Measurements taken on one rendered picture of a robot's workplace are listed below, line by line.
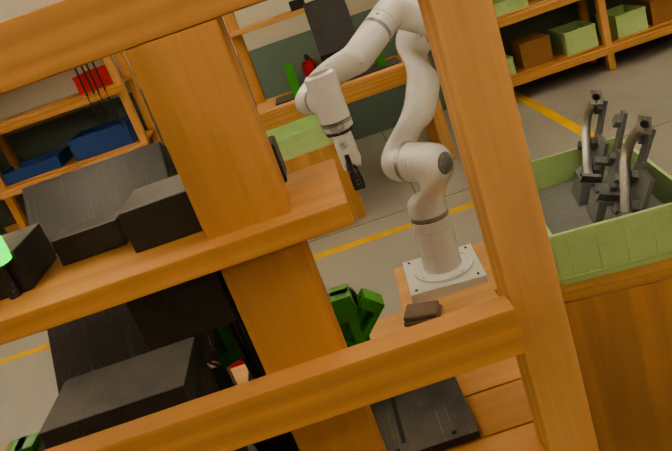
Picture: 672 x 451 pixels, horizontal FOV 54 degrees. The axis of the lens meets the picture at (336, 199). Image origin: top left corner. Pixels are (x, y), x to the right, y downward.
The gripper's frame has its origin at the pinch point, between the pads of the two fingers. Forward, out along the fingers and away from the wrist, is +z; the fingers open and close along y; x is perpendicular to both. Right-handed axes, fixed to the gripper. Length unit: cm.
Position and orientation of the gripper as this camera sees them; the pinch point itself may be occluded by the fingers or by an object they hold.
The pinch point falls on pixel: (358, 181)
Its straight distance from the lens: 180.5
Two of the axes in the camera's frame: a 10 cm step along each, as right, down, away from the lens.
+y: 0.3, -3.5, 9.4
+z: 3.4, 8.9, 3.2
